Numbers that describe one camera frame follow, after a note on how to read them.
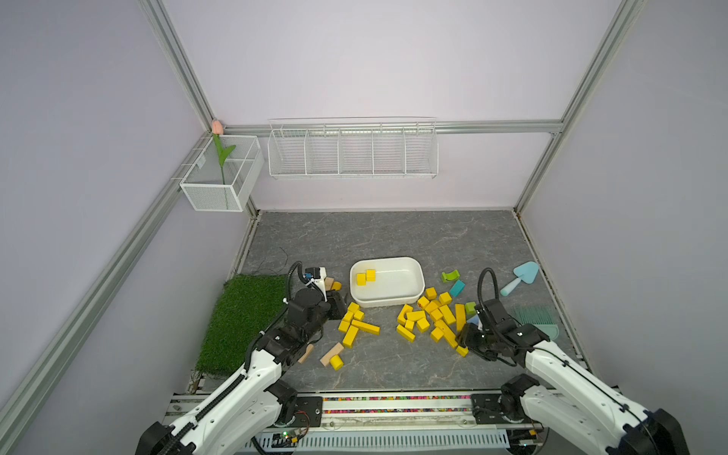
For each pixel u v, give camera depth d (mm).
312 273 691
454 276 986
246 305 916
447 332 864
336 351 834
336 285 961
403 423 736
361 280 967
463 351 821
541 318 890
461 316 890
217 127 891
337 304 698
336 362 805
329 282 964
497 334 609
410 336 846
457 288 964
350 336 849
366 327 868
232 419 463
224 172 890
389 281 995
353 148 992
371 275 990
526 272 1011
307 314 599
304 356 818
